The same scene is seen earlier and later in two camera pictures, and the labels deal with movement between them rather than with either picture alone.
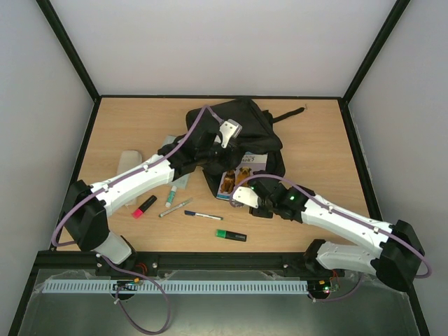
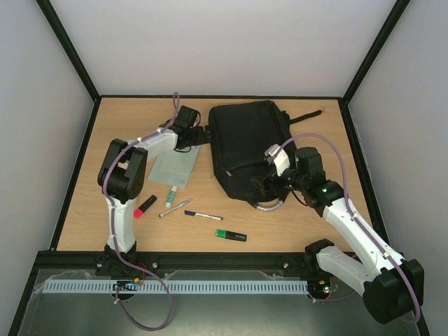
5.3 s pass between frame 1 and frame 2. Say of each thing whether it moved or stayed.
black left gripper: moved
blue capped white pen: stayed
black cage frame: stayed
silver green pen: stayed
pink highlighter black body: stayed
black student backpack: moved
